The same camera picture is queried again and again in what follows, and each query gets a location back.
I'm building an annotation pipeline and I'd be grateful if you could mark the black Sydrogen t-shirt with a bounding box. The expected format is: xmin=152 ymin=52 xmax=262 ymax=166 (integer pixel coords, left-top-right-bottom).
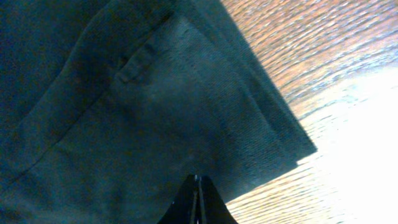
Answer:
xmin=1 ymin=0 xmax=316 ymax=223

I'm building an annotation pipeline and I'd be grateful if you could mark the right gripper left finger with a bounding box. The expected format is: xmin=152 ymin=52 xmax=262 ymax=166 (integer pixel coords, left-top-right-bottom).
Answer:
xmin=158 ymin=175 xmax=198 ymax=224

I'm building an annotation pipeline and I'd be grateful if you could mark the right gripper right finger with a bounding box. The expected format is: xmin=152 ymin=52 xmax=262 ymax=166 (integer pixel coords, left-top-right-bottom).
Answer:
xmin=197 ymin=176 xmax=238 ymax=224

